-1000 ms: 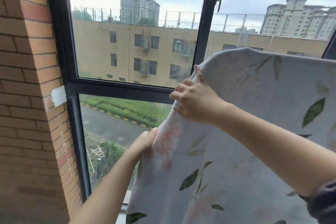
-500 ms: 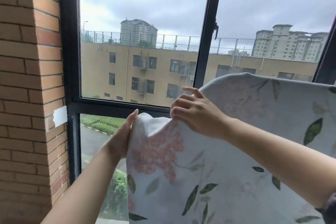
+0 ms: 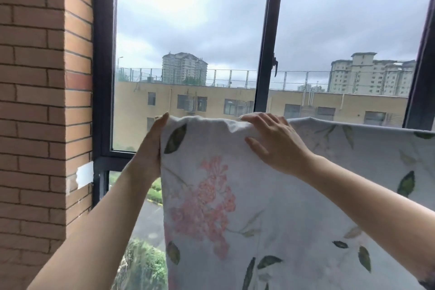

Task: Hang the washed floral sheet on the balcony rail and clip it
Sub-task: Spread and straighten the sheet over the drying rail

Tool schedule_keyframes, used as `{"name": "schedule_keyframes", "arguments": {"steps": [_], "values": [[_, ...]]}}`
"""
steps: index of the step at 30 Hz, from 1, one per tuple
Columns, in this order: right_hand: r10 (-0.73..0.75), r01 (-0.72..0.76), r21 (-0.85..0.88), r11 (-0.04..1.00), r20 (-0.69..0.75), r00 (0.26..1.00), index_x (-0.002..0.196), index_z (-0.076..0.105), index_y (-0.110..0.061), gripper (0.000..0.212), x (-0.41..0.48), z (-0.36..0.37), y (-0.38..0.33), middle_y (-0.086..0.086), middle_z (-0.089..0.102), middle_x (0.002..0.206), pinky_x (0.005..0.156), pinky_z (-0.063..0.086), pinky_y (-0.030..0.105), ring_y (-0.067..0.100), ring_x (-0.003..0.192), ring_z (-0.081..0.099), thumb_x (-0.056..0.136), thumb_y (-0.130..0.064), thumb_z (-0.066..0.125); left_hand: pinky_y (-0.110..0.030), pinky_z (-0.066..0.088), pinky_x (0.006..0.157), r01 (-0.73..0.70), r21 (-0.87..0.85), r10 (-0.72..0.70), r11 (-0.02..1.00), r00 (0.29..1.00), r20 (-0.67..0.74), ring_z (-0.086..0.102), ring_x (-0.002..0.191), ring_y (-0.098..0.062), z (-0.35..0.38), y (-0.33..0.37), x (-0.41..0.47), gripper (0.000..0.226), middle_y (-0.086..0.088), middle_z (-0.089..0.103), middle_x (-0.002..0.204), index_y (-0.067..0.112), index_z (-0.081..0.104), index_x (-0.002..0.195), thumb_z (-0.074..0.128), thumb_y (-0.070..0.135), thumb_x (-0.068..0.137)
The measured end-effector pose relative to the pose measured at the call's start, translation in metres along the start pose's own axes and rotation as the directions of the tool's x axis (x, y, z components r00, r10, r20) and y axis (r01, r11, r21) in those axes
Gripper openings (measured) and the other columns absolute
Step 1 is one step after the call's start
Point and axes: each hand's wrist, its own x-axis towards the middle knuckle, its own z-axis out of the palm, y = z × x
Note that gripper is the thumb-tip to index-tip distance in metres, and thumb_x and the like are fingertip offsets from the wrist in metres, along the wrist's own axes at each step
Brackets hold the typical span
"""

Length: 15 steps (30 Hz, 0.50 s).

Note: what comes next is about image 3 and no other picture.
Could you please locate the person's dark right sleeve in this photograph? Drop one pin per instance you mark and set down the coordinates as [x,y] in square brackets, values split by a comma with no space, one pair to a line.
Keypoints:
[428,284]

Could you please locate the street lamp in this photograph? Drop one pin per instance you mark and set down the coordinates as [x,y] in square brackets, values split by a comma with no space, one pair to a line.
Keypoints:
[120,58]

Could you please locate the person's right hand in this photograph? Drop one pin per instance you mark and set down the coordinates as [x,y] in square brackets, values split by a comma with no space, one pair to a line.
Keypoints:
[283,147]

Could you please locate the white tall apartment buildings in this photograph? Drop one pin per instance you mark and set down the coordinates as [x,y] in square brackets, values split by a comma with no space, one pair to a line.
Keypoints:
[370,77]

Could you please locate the black metal window frame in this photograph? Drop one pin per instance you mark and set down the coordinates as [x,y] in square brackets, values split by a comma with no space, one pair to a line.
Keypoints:
[103,62]

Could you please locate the floral light blue bedsheet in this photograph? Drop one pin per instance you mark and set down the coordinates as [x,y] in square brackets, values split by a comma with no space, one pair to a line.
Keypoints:
[289,215]

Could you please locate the white paper sheet on wall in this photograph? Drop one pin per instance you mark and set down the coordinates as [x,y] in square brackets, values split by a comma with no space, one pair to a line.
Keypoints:
[85,174]

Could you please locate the person's left hand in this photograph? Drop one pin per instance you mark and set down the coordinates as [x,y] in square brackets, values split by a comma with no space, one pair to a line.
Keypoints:
[147,160]

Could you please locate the person's right forearm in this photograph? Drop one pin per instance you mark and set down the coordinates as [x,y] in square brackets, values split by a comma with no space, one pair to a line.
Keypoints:
[374,211]

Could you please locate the person's left forearm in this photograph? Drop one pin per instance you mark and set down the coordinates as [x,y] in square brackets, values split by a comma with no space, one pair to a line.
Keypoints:
[95,232]

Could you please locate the long beige building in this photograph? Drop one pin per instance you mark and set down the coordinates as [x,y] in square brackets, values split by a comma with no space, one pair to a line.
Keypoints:
[132,109]

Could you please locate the grey tall apartment block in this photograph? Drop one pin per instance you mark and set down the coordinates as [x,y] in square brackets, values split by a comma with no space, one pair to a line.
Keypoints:
[183,69]

